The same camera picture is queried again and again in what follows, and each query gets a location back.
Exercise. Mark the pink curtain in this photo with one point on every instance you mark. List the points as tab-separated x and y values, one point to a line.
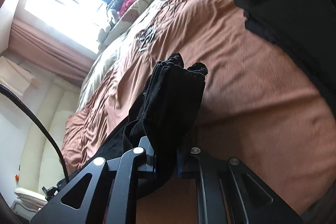
52	50

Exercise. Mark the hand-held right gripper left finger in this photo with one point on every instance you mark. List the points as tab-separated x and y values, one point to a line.
147	158

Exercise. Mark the bright window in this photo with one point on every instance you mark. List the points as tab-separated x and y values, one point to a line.
86	3

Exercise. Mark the white plastic object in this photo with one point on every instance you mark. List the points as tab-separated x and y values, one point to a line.
29	195

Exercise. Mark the black pants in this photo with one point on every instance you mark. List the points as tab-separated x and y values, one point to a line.
170	108

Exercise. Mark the cream cloth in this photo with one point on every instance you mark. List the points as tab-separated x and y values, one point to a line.
15	74

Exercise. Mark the patterned pillow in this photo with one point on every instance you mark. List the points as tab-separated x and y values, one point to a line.
105	64

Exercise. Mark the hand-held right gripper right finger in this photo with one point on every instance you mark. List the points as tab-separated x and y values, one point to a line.
180	166

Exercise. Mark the folded black garment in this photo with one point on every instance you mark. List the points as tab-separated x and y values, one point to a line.
294	16

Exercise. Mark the orange bed blanket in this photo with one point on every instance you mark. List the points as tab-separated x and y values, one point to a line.
249	82

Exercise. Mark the cream padded headboard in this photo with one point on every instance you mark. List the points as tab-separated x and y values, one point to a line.
65	108

